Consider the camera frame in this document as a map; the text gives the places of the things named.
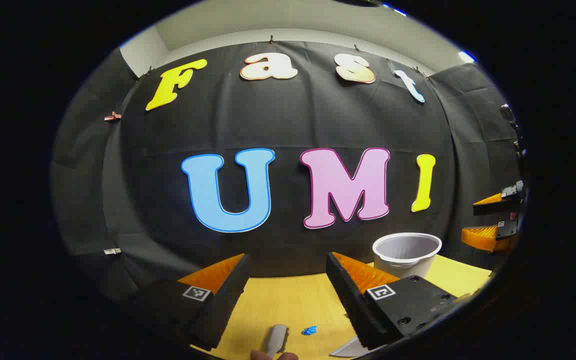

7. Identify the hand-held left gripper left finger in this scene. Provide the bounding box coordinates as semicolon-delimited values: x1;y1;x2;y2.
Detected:
128;252;253;352

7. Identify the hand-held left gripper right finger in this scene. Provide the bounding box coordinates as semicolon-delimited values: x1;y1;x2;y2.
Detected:
325;251;461;351

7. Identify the grey dustpan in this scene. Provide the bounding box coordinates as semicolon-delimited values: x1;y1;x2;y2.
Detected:
329;336;369;358

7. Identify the small grey broom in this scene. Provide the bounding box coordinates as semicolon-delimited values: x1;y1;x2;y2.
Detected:
265;324;289;358

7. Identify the white ribbed garbage bin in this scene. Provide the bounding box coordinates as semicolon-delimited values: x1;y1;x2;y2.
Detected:
372;232;443;280

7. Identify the yellow wooden desktop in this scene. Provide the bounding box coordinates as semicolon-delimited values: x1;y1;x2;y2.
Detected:
190;254;494;360

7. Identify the black mounted device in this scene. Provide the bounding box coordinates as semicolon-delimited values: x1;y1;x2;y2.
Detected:
499;102;525;157

